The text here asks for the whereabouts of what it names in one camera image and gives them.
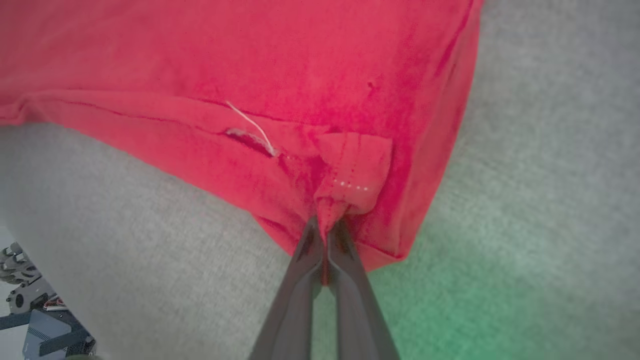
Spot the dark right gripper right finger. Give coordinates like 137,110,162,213
327,217,400,360

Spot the red number 23 basketball jersey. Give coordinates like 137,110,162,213
0,0,485,273

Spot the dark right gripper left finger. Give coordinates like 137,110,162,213
250,216,326,360

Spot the grey fabric sofa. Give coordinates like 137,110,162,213
0,0,640,360

